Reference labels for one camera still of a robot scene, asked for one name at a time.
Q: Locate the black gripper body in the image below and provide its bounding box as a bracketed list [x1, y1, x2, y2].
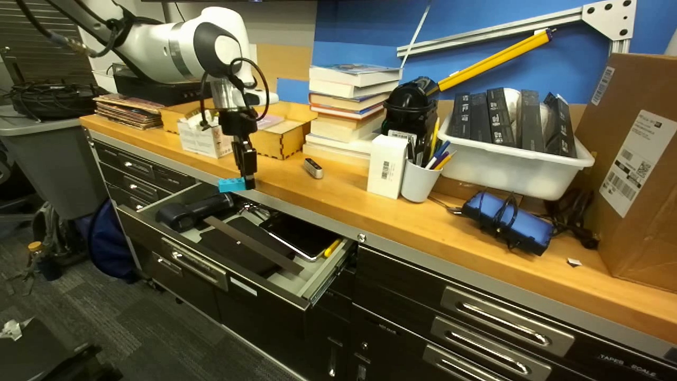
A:
[216, 105, 262, 149]

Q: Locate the small blue block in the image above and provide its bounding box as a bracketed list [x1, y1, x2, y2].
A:
[216, 176, 247, 198]

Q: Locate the open grey metal drawer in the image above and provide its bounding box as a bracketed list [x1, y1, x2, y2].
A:
[134, 181, 358, 313]

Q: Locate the black drawer cabinet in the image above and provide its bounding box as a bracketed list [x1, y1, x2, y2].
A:
[86, 130, 677, 381]

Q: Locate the small white carton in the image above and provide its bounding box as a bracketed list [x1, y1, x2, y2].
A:
[176, 111, 235, 162]

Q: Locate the open plywood box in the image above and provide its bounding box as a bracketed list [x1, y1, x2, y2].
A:
[247, 99, 319, 164]

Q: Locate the small silver metal object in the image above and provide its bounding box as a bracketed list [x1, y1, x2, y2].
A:
[302, 158, 327, 183]

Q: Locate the dark blue handheld device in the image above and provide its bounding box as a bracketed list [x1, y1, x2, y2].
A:
[155, 193, 238, 236]

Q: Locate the long grey metal bar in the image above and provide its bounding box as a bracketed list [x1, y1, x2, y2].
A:
[204, 215, 305, 278]

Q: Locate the flat black box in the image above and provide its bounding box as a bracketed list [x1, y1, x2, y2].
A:
[199, 215, 298, 279]

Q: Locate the large pale book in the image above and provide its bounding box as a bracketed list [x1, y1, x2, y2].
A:
[302, 133, 388, 169]

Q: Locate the black tablet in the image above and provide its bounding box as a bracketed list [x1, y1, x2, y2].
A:
[259, 211, 342, 264]

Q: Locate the thick white book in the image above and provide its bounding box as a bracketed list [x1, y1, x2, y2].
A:
[312, 109, 389, 144]

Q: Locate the red spine book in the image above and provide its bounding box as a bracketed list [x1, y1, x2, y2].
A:
[310, 93, 392, 117]

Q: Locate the thin white book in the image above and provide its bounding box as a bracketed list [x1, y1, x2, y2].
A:
[308, 84, 399, 103]

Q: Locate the yellow pencil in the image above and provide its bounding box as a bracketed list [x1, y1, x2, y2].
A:
[319, 238, 348, 260]

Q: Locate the grey cover book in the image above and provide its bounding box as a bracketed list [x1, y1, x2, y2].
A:
[308, 61, 403, 91]

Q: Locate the tall white box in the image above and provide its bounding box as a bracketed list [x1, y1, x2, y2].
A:
[367, 133, 413, 201]

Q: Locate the blue backpack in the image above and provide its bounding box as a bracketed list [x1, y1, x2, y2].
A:
[86, 199, 143, 287]

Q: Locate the white cup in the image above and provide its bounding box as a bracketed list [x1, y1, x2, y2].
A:
[399, 158, 444, 206]

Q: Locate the black desktop device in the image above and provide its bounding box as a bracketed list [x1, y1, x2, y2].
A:
[379, 74, 444, 165]

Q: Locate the black bag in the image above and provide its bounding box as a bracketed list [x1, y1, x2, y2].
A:
[7, 81, 99, 124]

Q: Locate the blue pen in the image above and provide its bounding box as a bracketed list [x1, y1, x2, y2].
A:
[425, 137, 454, 172]

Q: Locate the grey plastic cart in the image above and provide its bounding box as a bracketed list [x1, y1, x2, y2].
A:
[0, 105, 111, 223]

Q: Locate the thin white rod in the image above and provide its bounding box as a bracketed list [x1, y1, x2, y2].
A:
[399, 4, 434, 81]

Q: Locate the black flat package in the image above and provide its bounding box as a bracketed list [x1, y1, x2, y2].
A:
[447, 91, 491, 143]
[516, 89, 552, 154]
[542, 91, 579, 159]
[485, 85, 525, 149]

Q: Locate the yellow bar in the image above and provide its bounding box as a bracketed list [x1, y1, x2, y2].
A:
[437, 28, 555, 95]

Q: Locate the white plastic bin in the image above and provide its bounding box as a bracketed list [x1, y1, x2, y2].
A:
[437, 115, 596, 204]

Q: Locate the crumpled white paper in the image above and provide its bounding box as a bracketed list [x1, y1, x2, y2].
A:
[0, 317, 37, 345]

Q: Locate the white shipping label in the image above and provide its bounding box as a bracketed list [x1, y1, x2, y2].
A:
[596, 109, 677, 220]

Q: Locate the large cardboard box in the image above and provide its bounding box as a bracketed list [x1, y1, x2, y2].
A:
[570, 52, 677, 296]

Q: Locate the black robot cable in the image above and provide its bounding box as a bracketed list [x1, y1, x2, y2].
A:
[199, 55, 273, 128]

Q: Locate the blue pack with cables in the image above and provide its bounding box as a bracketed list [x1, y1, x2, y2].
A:
[459, 188, 558, 259]

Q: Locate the black cable bundle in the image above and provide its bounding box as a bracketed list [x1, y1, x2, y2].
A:
[549, 185, 604, 251]

